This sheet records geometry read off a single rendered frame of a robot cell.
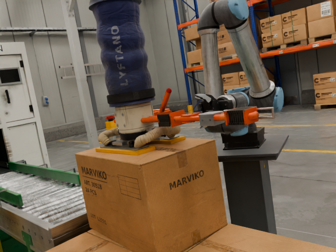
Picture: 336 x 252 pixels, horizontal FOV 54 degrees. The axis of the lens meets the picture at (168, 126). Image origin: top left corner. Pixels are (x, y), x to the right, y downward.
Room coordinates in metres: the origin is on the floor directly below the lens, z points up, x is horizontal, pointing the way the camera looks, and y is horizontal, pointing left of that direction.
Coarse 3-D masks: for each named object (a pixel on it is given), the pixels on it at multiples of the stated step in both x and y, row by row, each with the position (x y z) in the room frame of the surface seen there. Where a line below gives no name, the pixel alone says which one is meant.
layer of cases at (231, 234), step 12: (228, 228) 1.38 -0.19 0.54; (240, 228) 1.36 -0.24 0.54; (72, 240) 1.52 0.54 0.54; (84, 240) 1.50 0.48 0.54; (96, 240) 1.48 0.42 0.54; (108, 240) 1.46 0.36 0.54; (204, 240) 1.31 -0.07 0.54; (216, 240) 1.29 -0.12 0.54; (228, 240) 1.28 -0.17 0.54; (240, 240) 1.26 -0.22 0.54; (252, 240) 1.25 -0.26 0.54; (264, 240) 1.23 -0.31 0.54; (276, 240) 1.22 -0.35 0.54; (288, 240) 1.20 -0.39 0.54; (300, 240) 1.19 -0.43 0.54
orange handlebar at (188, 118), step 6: (168, 108) 1.77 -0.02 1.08; (156, 114) 1.69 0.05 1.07; (186, 114) 1.28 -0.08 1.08; (192, 114) 1.26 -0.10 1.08; (216, 114) 1.16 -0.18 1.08; (222, 114) 1.14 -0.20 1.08; (252, 114) 1.06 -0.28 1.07; (258, 114) 1.07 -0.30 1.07; (114, 120) 1.63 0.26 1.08; (144, 120) 1.46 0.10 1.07; (150, 120) 1.42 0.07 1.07; (156, 120) 1.40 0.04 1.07; (174, 120) 1.31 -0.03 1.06; (180, 120) 1.29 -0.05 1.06; (186, 120) 1.27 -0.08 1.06; (192, 120) 1.24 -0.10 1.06; (198, 120) 1.22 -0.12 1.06
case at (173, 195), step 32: (96, 160) 1.45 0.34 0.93; (128, 160) 1.27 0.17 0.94; (160, 160) 1.23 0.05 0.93; (192, 160) 1.32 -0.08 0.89; (96, 192) 1.51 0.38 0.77; (128, 192) 1.27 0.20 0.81; (160, 192) 1.21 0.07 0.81; (192, 192) 1.31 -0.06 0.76; (96, 224) 1.57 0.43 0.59; (128, 224) 1.31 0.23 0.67; (160, 224) 1.20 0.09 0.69; (192, 224) 1.29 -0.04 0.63; (224, 224) 1.41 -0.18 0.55
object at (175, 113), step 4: (160, 112) 1.39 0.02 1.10; (164, 112) 1.39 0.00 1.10; (168, 112) 1.41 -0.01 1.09; (172, 112) 1.32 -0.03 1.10; (176, 112) 1.34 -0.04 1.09; (180, 112) 1.35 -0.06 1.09; (160, 116) 1.35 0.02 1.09; (164, 116) 1.33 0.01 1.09; (168, 116) 1.31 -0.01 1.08; (172, 116) 1.32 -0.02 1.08; (160, 120) 1.36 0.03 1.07; (164, 120) 1.34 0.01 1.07; (168, 120) 1.32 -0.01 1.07; (172, 120) 1.32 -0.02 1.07; (160, 124) 1.35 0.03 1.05; (164, 124) 1.33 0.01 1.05; (168, 124) 1.32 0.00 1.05; (172, 124) 1.31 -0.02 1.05; (176, 124) 1.33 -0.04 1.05; (180, 124) 1.34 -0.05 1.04
